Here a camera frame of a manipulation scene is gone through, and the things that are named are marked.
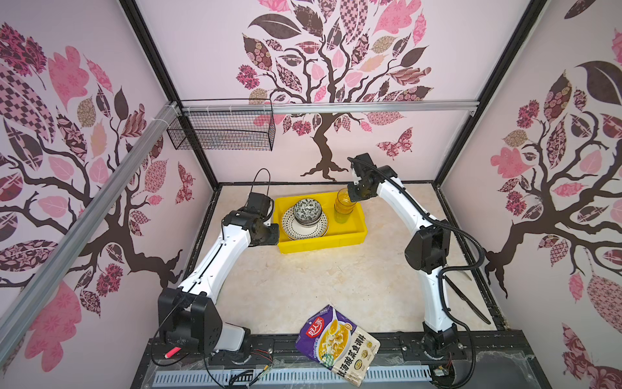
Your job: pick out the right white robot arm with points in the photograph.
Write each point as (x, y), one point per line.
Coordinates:
(426, 252)

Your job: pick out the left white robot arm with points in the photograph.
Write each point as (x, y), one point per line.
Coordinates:
(188, 318)

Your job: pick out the yellow plastic bin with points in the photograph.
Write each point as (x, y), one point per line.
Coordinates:
(351, 233)

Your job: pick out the pink marker pen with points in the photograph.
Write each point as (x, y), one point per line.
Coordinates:
(171, 353)

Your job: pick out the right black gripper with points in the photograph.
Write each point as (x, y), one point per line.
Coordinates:
(352, 196)

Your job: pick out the purple seasoning packet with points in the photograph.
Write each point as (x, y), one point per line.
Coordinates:
(332, 340)

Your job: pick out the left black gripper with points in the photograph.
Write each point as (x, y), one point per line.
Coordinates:
(273, 238)

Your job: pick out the yellow dotted plate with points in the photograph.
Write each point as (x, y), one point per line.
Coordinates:
(296, 231)

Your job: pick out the aluminium rail back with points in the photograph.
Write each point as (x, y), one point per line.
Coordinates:
(358, 107)

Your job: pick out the aluminium rail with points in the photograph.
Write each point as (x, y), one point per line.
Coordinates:
(358, 107)
(28, 304)

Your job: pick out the yellow translucent cup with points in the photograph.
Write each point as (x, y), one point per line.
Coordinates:
(343, 203)

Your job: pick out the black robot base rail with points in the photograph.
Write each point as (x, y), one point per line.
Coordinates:
(504, 359)

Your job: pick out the green patterned bowl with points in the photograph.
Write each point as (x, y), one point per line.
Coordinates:
(307, 211)

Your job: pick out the black wire basket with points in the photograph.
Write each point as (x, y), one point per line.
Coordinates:
(232, 124)

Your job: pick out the white vent grille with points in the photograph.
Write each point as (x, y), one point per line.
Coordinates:
(288, 377)

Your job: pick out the green translucent cup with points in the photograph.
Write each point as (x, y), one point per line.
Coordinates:
(342, 218)

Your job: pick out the aluminium rail left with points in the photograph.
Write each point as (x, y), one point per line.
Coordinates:
(28, 304)

